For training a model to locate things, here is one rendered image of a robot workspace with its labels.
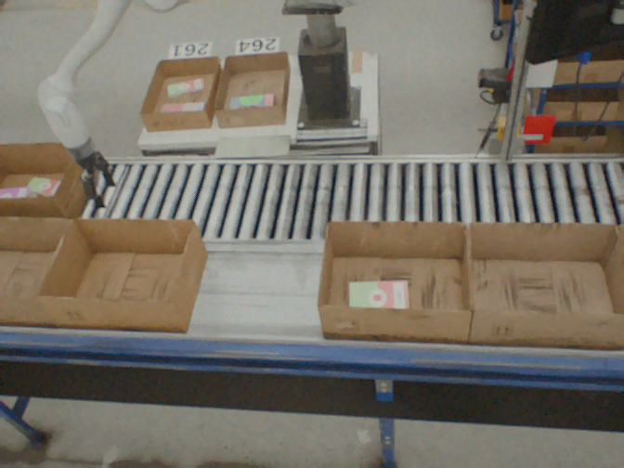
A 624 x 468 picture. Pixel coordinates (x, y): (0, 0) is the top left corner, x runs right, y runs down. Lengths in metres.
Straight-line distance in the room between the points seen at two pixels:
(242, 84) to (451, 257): 1.38
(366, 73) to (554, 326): 1.53
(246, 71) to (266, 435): 1.59
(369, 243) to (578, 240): 0.59
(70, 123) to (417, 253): 1.16
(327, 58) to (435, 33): 2.14
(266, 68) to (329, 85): 0.51
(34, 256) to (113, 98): 2.30
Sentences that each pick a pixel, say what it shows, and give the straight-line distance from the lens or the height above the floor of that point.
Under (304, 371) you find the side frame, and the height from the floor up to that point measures 0.82.
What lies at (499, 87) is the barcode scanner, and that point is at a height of 1.05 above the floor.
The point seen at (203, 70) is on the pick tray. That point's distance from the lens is 2.90.
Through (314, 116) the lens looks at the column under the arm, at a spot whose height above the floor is 0.78.
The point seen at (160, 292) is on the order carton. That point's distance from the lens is 1.90.
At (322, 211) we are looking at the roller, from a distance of 2.16.
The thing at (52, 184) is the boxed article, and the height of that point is 0.77.
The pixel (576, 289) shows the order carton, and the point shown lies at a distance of 1.83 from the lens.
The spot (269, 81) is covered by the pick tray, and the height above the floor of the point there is 0.76.
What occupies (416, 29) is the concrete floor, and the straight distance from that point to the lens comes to 4.45.
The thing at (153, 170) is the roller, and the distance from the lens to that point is 2.51.
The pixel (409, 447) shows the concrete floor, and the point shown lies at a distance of 2.50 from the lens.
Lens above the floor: 2.35
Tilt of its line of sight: 50 degrees down
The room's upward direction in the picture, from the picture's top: 10 degrees counter-clockwise
